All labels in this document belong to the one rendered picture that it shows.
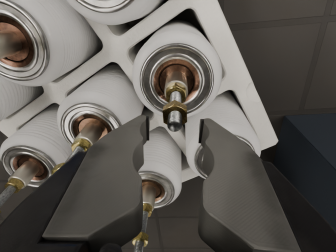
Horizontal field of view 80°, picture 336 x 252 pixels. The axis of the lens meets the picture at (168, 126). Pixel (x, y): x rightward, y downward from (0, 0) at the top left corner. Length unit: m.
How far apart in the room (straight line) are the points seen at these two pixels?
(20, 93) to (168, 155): 0.22
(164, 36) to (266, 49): 0.32
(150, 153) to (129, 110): 0.08
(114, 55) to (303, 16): 0.37
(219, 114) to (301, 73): 0.31
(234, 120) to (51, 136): 0.25
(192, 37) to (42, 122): 0.24
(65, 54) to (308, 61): 0.46
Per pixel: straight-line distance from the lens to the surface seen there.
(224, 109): 0.28
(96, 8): 0.21
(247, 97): 0.31
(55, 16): 0.25
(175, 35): 0.21
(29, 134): 0.33
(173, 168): 0.29
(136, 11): 0.21
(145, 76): 0.21
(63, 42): 0.25
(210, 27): 0.28
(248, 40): 0.48
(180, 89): 0.18
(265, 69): 0.51
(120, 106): 0.24
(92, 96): 0.24
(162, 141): 0.32
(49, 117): 0.36
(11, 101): 0.34
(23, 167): 0.33
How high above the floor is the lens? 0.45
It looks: 59 degrees down
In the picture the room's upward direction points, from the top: 174 degrees counter-clockwise
